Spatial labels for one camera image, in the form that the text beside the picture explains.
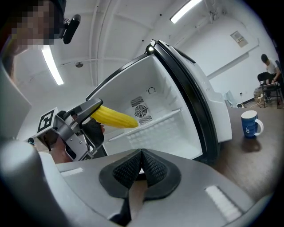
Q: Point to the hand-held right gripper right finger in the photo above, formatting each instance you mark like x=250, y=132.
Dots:
x=188, y=188

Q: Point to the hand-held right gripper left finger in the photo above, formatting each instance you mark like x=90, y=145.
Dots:
x=88, y=177

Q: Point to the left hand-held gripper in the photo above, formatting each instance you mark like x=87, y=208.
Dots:
x=71, y=137

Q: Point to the yellow corn cob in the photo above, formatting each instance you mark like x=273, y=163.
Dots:
x=115, y=117

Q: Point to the round smoke detector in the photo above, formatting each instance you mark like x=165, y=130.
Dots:
x=79, y=64

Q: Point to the white grid shelf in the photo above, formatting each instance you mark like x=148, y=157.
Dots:
x=155, y=130

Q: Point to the ceiling light strip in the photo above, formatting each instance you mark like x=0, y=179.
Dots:
x=184, y=11
x=52, y=66

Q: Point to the blue mug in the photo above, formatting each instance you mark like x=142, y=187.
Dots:
x=249, y=126

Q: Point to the person's head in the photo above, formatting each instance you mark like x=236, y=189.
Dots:
x=33, y=24

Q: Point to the black head camera mount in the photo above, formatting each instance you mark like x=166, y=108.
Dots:
x=71, y=28

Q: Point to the wall electrical panel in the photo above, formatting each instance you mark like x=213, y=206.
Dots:
x=239, y=38

